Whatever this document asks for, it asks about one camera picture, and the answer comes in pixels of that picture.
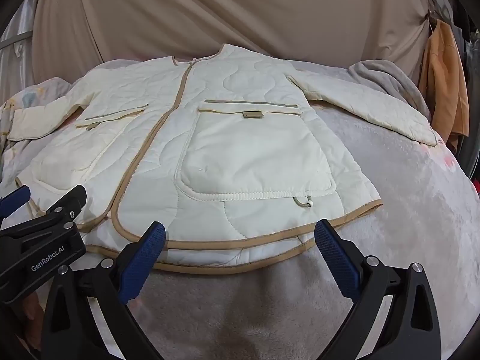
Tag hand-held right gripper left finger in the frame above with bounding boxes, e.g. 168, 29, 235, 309
39, 221, 167, 360

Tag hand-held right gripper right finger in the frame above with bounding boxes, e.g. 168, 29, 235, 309
314, 218, 443, 360

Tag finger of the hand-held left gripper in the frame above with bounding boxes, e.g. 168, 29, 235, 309
0, 185, 32, 219
34, 184, 88, 231

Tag cream quilted jacket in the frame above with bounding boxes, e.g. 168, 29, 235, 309
7, 43, 437, 275

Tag dark hanging clothes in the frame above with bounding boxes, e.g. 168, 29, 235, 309
448, 0, 480, 94

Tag person's left hand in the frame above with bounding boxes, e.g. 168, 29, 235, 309
18, 292, 45, 350

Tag grey pink fleece blanket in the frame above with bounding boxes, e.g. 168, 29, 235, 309
0, 101, 480, 360

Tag pastel printed quilt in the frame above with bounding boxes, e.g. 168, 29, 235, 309
0, 77, 81, 181

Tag white sheer curtain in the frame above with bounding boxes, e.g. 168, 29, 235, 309
0, 0, 40, 100

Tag grey plush cloth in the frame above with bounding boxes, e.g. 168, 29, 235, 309
347, 60, 434, 121

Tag orange hanging garment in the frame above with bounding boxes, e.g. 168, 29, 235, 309
418, 19, 471, 154

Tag beige curtain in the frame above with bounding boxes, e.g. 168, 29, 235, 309
32, 0, 432, 87

